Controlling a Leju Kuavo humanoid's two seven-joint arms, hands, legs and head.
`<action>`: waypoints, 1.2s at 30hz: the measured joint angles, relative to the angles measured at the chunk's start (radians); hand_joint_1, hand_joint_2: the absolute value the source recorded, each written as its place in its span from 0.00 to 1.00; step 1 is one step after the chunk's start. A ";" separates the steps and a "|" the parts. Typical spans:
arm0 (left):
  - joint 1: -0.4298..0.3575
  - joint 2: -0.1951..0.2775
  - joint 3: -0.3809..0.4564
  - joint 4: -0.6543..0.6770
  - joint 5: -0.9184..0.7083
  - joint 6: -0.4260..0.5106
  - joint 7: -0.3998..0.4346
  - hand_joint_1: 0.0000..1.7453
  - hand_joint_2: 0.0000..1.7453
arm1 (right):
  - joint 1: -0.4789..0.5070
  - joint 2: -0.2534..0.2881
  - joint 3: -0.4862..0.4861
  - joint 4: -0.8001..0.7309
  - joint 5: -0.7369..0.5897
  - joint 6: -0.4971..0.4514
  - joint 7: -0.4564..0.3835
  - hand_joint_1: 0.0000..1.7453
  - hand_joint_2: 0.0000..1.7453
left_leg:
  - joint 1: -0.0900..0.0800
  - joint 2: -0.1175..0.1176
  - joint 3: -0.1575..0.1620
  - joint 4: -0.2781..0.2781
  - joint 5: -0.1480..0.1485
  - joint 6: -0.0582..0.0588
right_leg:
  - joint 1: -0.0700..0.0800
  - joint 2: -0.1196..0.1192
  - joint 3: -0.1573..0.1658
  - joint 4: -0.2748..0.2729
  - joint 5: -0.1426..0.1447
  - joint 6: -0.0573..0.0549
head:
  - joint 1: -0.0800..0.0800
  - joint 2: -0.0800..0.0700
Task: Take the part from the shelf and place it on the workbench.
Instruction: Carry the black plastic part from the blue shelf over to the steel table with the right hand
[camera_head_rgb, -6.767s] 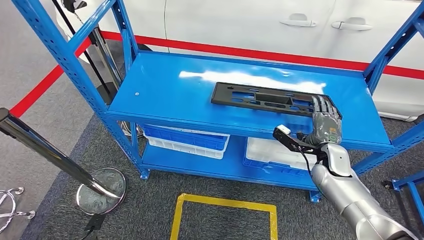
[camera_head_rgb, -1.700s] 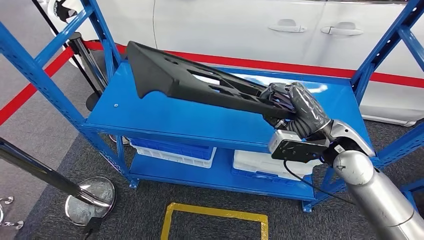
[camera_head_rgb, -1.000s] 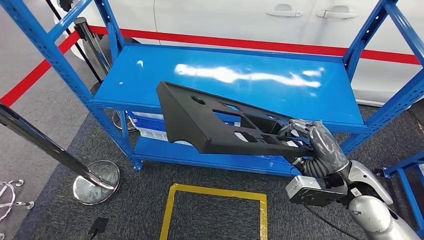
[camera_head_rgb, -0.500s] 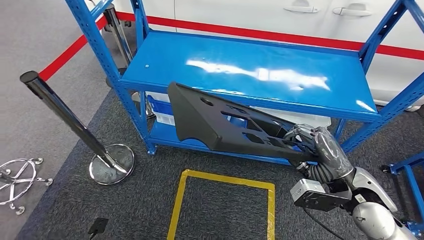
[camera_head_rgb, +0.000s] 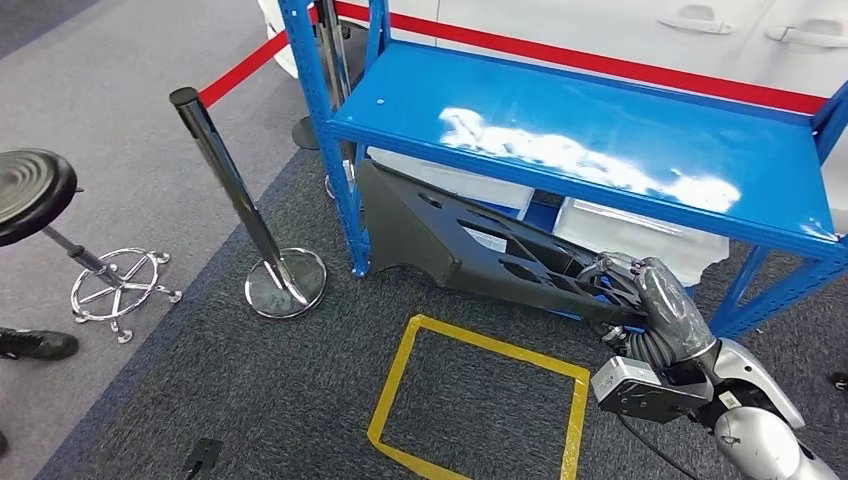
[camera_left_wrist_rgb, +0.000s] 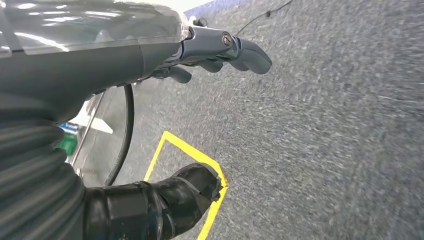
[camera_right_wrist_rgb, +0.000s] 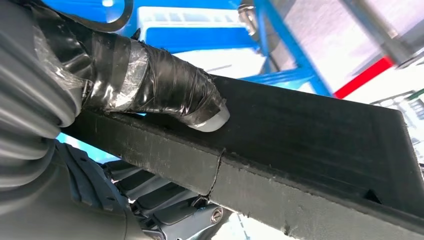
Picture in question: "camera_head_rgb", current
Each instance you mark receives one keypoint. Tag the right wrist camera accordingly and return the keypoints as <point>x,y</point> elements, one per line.
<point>636,391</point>

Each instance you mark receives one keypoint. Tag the white plastic bin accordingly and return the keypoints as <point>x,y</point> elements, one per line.
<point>636,238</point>
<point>464,182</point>

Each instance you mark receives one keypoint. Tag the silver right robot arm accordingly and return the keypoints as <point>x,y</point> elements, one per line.
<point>762,444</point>

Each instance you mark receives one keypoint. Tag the red barrier belt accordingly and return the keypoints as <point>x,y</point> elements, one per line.
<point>245,69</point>
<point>596,63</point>

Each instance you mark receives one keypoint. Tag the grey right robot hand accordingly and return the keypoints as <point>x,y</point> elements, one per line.
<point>672,311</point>

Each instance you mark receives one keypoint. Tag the person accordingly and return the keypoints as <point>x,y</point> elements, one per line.
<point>33,344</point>

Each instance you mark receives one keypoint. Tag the chrome stanchion post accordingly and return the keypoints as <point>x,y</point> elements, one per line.
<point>229,179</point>
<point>334,53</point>

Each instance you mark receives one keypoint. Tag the black stool chrome base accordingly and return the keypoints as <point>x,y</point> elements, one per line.
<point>30,189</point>

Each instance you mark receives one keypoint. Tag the black plastic frame part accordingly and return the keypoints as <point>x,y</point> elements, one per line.
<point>411,225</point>

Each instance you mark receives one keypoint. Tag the yellow floor tape square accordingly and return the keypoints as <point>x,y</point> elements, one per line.
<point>484,338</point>

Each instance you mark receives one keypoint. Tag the white car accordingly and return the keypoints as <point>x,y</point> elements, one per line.
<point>563,20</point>

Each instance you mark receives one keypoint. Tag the blue steel shelf rack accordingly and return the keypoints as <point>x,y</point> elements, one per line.
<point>411,86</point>

